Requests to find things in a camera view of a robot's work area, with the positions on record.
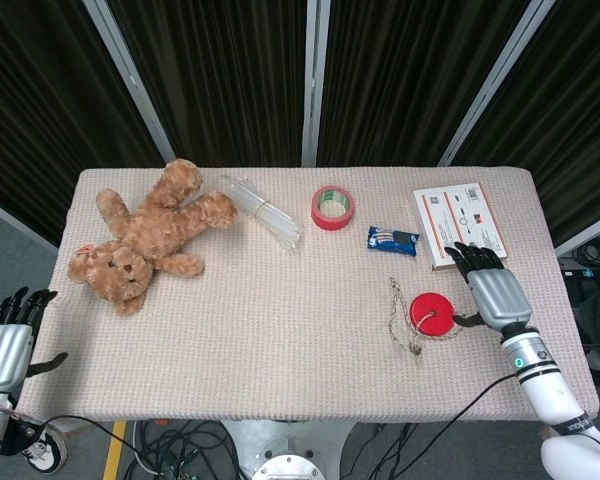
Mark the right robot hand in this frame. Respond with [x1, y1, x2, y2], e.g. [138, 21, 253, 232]
[443, 242, 534, 335]

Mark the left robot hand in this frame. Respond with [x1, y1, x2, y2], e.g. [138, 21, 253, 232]
[0, 286, 69, 395]

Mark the red disc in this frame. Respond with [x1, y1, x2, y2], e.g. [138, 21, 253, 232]
[409, 292, 454, 336]

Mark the metal robot base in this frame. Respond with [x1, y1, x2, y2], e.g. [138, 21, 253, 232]
[219, 419, 356, 480]

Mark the white cardboard box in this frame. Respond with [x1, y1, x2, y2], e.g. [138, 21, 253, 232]
[412, 181, 510, 272]

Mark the black and white shoe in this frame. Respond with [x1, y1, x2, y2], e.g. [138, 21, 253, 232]
[22, 430, 69, 474]

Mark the blue cookie packet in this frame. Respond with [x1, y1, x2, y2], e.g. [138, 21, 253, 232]
[365, 225, 421, 259]

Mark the red tape roll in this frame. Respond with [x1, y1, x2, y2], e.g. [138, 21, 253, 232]
[310, 185, 356, 232]

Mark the brown teddy bear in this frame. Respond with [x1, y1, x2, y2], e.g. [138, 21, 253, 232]
[67, 158, 240, 317]

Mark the black curtain panel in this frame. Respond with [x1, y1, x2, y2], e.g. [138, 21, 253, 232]
[317, 0, 536, 168]
[107, 0, 311, 168]
[452, 0, 600, 246]
[0, 0, 166, 246]

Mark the beige woven tablecloth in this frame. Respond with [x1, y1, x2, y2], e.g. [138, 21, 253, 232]
[14, 166, 600, 426]

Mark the bundle of clear sticks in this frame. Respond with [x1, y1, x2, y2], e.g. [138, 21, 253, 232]
[221, 173, 305, 254]

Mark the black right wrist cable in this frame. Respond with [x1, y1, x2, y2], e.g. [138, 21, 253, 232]
[339, 372, 521, 480]

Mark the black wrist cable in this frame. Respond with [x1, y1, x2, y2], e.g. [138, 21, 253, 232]
[339, 372, 521, 480]
[9, 413, 146, 466]

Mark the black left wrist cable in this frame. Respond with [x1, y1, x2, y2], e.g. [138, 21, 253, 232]
[9, 413, 146, 466]

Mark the black cable coil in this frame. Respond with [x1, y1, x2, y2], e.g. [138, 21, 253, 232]
[559, 234, 600, 281]

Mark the aluminium frame rail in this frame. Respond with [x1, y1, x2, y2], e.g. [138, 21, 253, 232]
[553, 207, 600, 257]
[0, 193, 60, 249]

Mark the floor cable tangle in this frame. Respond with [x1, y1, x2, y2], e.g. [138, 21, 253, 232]
[124, 419, 241, 480]

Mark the straight aluminium frame post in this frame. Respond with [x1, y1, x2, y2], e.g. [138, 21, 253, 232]
[300, 0, 331, 168]

